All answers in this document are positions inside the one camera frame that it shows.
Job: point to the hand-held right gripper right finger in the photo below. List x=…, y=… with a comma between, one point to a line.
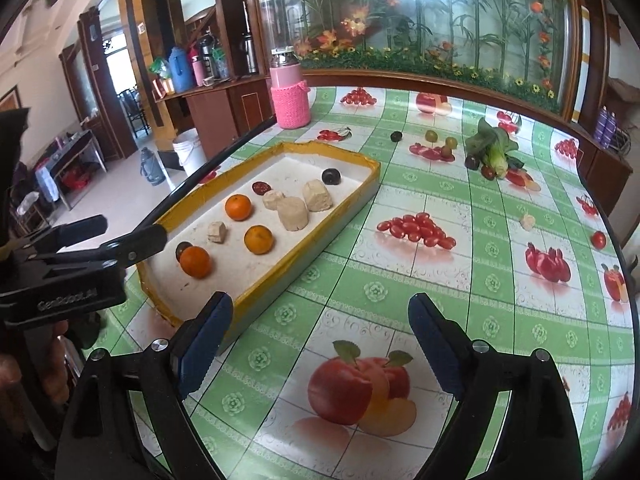
x=435, y=345

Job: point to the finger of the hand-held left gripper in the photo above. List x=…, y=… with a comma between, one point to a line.
x=142, y=242
x=70, y=232

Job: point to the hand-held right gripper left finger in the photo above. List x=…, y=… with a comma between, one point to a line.
x=205, y=345

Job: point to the orange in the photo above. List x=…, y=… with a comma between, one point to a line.
x=195, y=262
x=237, y=207
x=258, y=239

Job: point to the small beige cube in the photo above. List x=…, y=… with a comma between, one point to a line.
x=217, y=232

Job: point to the red jujube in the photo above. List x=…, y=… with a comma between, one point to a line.
x=260, y=188

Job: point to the small beige cylinder block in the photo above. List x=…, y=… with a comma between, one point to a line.
x=271, y=200

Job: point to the large beige cylinder block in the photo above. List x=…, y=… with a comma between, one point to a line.
x=291, y=214

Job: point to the white tray with yellow rim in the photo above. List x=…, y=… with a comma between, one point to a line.
x=320, y=240

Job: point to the tall beige block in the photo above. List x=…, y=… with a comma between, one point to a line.
x=316, y=195

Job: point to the person's left hand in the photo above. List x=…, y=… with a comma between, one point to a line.
x=45, y=370

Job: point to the fruit printed tablecloth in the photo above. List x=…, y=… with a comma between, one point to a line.
x=450, y=270

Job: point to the grey blue water jug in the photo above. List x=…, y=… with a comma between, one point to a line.
x=151, y=166

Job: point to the low dark table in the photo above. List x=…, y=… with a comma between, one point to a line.
x=75, y=152

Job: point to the white bucket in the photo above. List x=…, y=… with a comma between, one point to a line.
x=190, y=154

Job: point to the dark wooden chair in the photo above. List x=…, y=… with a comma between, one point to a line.
x=132, y=111

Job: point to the tiny beige piece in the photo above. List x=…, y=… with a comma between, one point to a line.
x=527, y=222

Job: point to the wooden cabinet with thermoses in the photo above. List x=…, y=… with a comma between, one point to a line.
x=225, y=110

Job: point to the blue thermos jug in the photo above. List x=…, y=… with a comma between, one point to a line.
x=180, y=70

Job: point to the pink bottle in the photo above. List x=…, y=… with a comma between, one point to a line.
x=198, y=72

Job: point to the small red plum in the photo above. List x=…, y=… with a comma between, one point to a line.
x=489, y=173

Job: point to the small dark purple plum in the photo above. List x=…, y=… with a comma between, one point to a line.
x=471, y=162

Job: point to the red tomato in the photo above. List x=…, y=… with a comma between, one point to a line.
x=598, y=240

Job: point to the green container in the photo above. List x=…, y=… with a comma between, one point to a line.
x=220, y=63

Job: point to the green bok choy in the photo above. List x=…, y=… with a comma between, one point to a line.
x=495, y=155

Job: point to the black thermos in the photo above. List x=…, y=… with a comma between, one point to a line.
x=206, y=52

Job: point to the pink knitted covered jar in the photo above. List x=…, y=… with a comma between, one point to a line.
x=291, y=105

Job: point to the small black plum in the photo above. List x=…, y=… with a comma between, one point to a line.
x=396, y=136

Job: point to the dark kettle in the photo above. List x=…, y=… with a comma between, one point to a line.
x=248, y=53

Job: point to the wooden side cabinet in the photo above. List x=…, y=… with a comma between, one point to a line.
x=605, y=167

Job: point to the brown basket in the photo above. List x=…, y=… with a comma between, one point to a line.
x=622, y=92

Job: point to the floral glass panel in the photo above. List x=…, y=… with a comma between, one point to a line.
x=425, y=15

